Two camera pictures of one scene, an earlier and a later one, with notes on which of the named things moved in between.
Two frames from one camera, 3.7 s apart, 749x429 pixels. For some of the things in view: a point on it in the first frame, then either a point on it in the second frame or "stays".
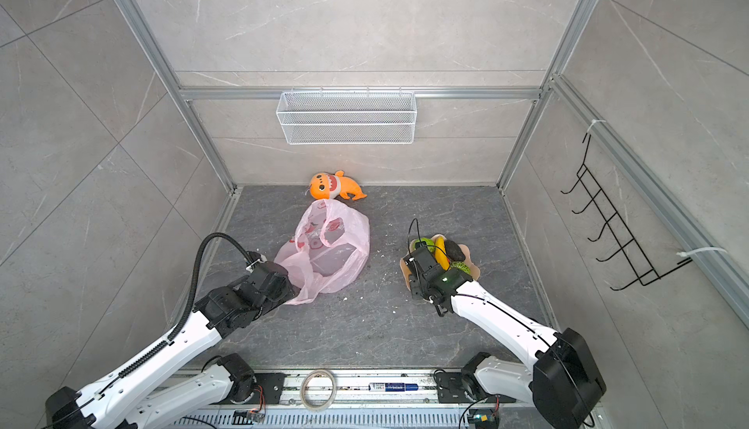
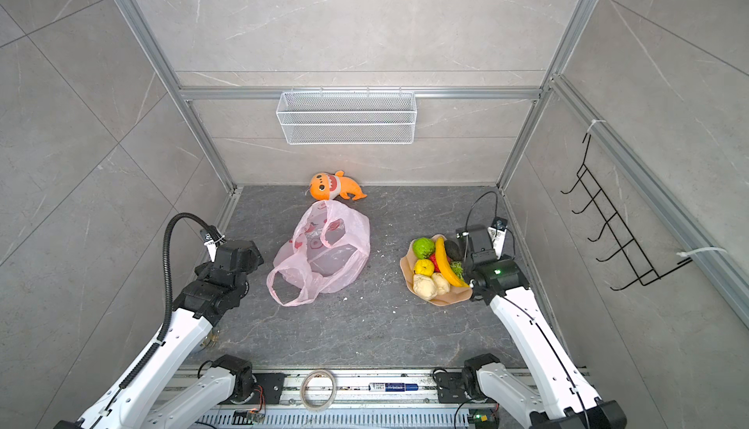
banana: x=441 y=254 stays
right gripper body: x=418 y=288 to x=469 y=268
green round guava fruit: x=428 y=243 stays
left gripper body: x=288 y=292 to x=256 y=259
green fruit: x=460 y=265 stays
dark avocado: x=453 y=251 stays
